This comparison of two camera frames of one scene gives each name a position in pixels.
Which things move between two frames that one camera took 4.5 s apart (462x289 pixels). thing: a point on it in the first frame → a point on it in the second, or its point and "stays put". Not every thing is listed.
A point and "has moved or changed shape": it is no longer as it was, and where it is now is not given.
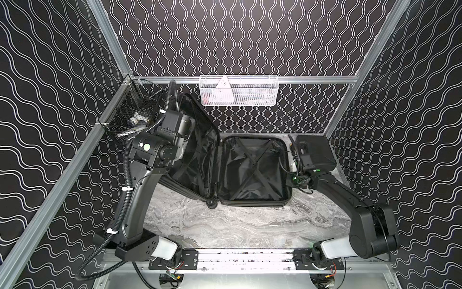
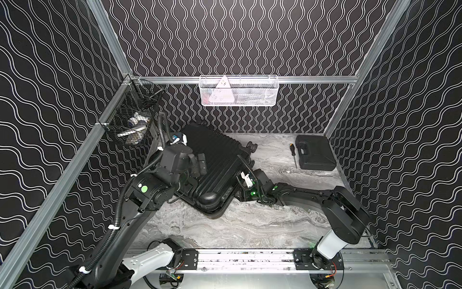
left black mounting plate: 188,259 stays put
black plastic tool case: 320,148 stays put
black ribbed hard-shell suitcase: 248,170 has moved or changed shape
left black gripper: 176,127 → 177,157
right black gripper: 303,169 → 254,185
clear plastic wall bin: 234,90 stays put
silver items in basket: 133,121 stays put
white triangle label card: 222,93 stays put
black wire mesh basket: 130,112 stays put
